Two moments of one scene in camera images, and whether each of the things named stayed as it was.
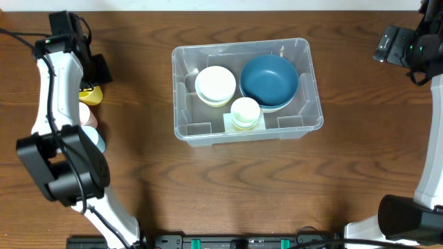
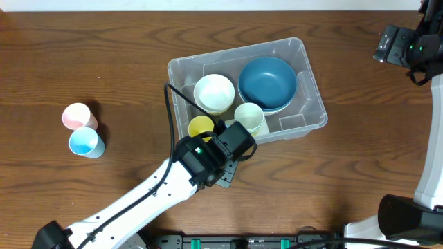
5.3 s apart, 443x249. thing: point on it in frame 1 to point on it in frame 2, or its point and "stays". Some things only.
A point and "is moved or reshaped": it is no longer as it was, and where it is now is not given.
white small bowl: [215, 84] is moved or reshaped
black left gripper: [100, 69] to [226, 173]
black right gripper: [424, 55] stays
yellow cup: [239, 128] is moved or reshaped
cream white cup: [245, 110] is moved or reshaped
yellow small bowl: [216, 105] to [219, 113]
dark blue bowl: [270, 79] stays
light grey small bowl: [216, 102] to [221, 112]
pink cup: [86, 117] stays
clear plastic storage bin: [261, 90] stays
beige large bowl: [271, 110] is moved or reshaped
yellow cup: [93, 96] to [200, 124]
